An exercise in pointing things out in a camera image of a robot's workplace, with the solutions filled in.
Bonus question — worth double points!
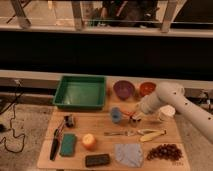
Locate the orange red pepper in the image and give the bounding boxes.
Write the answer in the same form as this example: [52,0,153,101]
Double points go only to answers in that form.
[121,111,131,117]

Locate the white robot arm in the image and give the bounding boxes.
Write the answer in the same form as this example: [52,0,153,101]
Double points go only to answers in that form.
[132,82,213,143]

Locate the small metal cup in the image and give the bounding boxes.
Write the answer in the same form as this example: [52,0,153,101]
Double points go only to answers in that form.
[129,116,141,127]

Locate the blue plastic cup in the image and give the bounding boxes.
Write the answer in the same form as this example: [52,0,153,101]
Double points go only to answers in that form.
[110,107,122,123]

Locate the white cup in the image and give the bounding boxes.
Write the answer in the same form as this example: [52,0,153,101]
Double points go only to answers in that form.
[159,105,176,121]

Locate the silver fork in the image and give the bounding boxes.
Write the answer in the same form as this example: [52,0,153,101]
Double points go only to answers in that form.
[104,131,134,136]

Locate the orange bowl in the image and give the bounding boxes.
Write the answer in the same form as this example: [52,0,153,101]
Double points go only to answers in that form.
[139,82,156,97]

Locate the yellow banana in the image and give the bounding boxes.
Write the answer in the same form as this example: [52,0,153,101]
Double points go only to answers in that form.
[140,130,166,142]

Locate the purple bowl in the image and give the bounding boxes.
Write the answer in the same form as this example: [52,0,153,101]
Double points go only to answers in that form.
[113,80,135,100]

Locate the grey blue cloth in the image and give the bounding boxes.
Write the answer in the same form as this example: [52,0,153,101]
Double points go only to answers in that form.
[114,143,143,168]

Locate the bunch of dark grapes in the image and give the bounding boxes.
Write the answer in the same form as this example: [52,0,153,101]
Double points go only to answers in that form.
[147,144,182,161]

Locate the orange fruit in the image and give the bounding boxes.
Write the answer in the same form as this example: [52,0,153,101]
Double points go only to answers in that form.
[82,134,96,150]

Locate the green plastic tray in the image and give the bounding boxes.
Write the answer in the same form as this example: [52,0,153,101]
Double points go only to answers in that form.
[53,76,106,110]

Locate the small black metal clip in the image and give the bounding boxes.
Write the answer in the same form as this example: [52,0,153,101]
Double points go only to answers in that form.
[64,115,75,128]

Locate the green sponge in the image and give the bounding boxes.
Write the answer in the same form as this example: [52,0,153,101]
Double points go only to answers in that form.
[60,133,77,157]

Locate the person in background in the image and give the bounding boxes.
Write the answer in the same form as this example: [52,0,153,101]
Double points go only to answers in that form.
[100,0,159,27]

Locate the black handled knife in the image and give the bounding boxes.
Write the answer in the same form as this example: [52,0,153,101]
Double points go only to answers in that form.
[50,121,65,161]

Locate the black cable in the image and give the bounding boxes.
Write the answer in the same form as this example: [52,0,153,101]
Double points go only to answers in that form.
[0,83,26,154]

